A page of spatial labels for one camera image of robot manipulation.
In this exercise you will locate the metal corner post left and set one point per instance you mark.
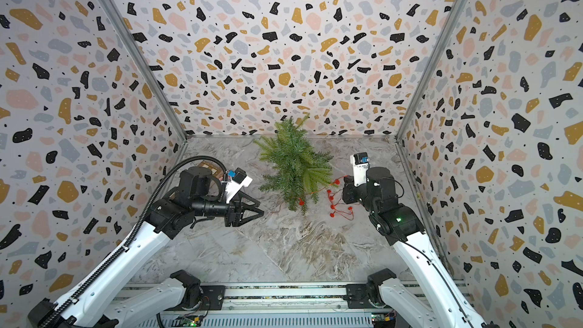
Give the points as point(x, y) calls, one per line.
point(129, 43)

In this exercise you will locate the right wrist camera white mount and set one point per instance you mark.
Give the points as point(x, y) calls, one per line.
point(360, 165)

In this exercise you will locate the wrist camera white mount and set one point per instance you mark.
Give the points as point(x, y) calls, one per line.
point(360, 165)
point(237, 179)

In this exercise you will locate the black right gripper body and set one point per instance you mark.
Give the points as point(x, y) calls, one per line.
point(353, 194)

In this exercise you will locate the metal base rail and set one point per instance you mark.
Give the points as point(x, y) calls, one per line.
point(298, 304)

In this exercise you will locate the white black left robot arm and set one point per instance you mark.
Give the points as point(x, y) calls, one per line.
point(198, 197)

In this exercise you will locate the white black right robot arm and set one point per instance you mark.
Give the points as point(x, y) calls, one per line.
point(445, 305)

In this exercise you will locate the small green christmas tree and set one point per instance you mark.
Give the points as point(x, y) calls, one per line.
point(298, 170)

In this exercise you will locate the metal corner post right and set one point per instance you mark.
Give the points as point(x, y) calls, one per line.
point(434, 59)

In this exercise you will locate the checkered wooden board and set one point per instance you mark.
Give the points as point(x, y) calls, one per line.
point(215, 169)

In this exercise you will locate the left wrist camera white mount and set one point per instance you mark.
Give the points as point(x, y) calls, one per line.
point(237, 179)

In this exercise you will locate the metal corner post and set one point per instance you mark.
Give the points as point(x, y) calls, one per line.
point(129, 43)
point(434, 59)

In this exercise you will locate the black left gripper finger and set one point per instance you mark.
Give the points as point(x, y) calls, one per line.
point(248, 215)
point(247, 202)

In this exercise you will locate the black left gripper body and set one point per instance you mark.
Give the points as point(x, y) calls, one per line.
point(231, 213)

